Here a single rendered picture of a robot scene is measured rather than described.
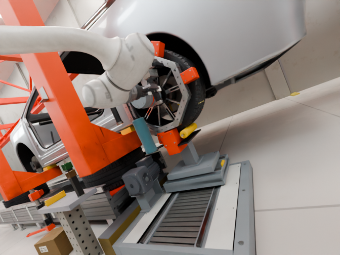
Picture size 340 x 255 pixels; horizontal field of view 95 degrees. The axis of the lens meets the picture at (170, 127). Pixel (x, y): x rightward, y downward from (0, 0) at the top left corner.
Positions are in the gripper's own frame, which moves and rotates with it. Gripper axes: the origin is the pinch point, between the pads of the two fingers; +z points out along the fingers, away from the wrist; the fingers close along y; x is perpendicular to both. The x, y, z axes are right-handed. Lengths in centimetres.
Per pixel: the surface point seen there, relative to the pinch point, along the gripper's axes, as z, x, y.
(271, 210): 7, -83, 31
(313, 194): 17, -83, 52
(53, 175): 39, -26, -253
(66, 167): -32, -19, -53
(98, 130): 4, -4, -61
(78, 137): -14, -5, -60
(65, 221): -35, -50, -76
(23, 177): 7, -10, -254
